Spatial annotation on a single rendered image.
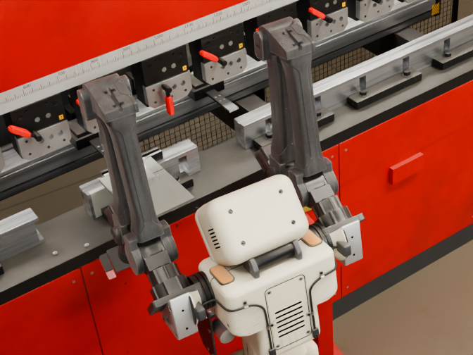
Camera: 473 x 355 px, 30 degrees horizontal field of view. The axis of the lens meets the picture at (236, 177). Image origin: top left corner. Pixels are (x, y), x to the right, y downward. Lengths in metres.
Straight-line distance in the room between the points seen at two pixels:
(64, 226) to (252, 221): 0.97
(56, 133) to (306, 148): 0.77
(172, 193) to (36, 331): 0.58
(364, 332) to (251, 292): 1.61
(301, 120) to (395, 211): 1.42
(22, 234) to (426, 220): 1.66
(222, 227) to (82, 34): 0.78
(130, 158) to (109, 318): 1.03
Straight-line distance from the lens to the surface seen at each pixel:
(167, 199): 2.55
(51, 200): 4.34
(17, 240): 2.66
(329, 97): 3.06
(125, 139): 1.86
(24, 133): 2.42
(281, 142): 2.18
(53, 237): 2.71
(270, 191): 1.92
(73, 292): 2.69
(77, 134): 2.84
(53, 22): 2.38
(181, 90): 2.65
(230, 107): 2.91
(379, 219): 3.37
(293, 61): 1.98
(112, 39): 2.47
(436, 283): 3.70
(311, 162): 2.09
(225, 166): 2.86
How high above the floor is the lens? 2.56
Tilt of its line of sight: 37 degrees down
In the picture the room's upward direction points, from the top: 6 degrees counter-clockwise
